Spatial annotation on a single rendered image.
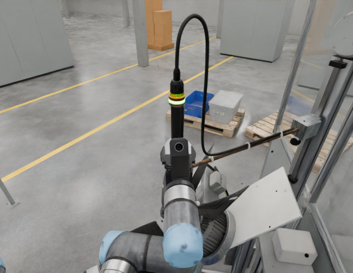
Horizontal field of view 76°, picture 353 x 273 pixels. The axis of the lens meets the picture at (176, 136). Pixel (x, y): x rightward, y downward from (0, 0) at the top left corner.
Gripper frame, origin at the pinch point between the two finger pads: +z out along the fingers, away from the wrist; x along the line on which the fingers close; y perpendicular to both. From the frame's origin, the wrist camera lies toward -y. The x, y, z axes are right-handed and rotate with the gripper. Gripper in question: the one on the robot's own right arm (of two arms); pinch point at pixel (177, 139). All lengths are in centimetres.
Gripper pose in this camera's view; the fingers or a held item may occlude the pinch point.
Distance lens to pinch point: 69.1
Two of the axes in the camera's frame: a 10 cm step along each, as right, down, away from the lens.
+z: -0.3, -5.6, 8.3
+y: 0.0, 8.3, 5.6
